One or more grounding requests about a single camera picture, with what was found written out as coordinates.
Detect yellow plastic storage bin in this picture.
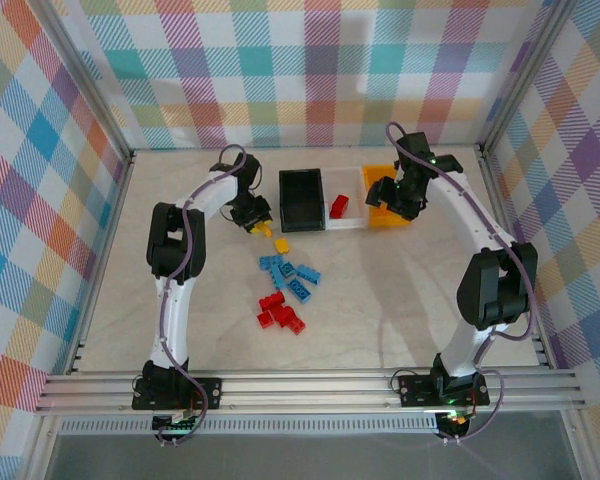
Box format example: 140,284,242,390
362,164,414,230

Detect black plastic storage bin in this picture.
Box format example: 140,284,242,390
278,168,327,234

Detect clear plastic storage bin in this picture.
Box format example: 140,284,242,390
322,167,369,231

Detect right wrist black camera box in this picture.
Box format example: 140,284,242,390
363,177,397,210

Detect aluminium side rail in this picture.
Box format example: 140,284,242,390
477,144,557,371
64,149,136,376

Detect aluminium frame post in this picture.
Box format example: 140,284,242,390
27,0,134,166
478,0,581,159

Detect aluminium mounting rail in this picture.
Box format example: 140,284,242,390
33,367,587,417

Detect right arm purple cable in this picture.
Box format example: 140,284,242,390
384,121,539,444

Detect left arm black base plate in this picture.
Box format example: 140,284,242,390
131,375,224,412

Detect slotted grey cable duct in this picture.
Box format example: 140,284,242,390
58,418,440,435

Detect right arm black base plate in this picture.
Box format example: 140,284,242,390
396,370,491,409

